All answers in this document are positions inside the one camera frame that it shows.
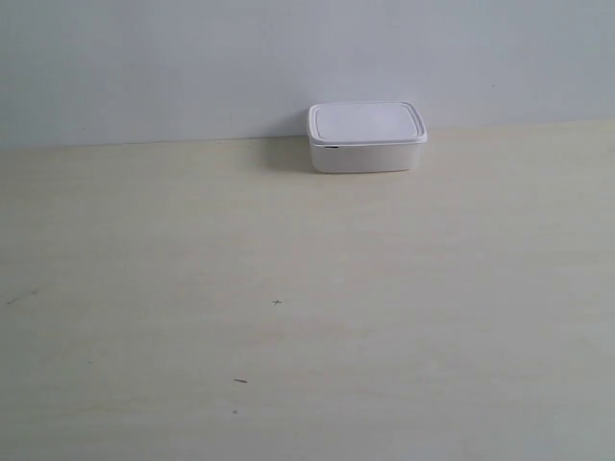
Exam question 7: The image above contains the white lidded plastic container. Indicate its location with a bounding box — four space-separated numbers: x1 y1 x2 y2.
307 101 428 174

